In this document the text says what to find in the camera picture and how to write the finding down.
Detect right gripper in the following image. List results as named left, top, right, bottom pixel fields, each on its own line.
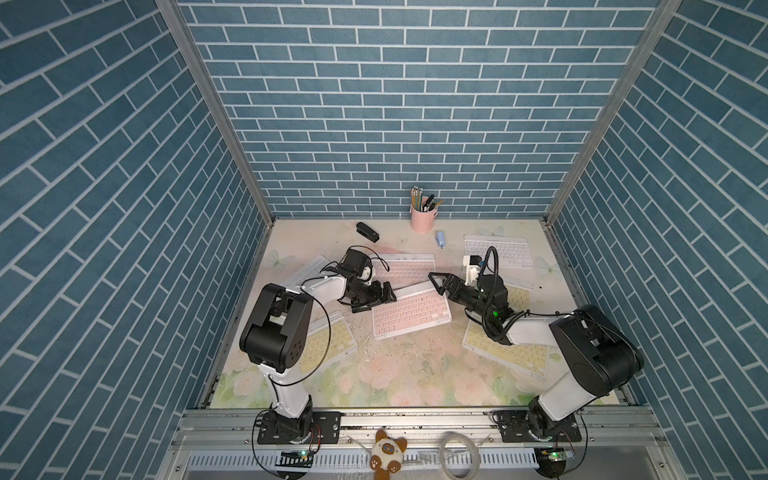
left=430, top=274, right=492, bottom=323

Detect pink keyboard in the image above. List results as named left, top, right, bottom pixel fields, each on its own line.
left=373, top=253, right=436, bottom=290
left=371, top=280, right=452, bottom=340

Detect yellow keyboard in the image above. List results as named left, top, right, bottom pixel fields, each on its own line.
left=462, top=321, right=550, bottom=381
left=504, top=279, right=533, bottom=311
left=298, top=310, right=358, bottom=375

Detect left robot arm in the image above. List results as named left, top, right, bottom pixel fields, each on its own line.
left=239, top=274, right=397, bottom=443

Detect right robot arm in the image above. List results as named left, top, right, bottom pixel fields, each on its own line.
left=428, top=272, right=644, bottom=441

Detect pink pen cup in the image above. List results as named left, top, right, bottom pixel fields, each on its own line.
left=410, top=195, right=438, bottom=234

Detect white keyboard left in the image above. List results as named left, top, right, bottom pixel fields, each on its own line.
left=283, top=255, right=329, bottom=290

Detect white keyboard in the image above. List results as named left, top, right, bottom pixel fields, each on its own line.
left=283, top=255, right=329, bottom=290
left=464, top=235, right=533, bottom=269

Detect white keyboard right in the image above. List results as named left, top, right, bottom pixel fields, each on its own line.
left=464, top=235, right=533, bottom=269

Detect black stapler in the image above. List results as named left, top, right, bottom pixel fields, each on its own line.
left=355, top=222, right=380, bottom=243

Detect plush toy cat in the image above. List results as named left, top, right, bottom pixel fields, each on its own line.
left=369, top=429, right=408, bottom=480

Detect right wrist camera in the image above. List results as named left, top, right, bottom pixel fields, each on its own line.
left=462, top=255, right=484, bottom=286

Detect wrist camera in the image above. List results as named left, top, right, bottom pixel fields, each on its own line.
left=336, top=247, right=373, bottom=282
left=462, top=255, right=484, bottom=286

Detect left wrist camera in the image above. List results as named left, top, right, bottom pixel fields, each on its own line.
left=336, top=247, right=373, bottom=282

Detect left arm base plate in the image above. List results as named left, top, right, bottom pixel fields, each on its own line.
left=255, top=410, right=342, bottom=446

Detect coiled white cable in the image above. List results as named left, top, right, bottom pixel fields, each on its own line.
left=437, top=431, right=481, bottom=480

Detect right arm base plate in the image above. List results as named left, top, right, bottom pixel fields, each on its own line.
left=489, top=409, right=582, bottom=443

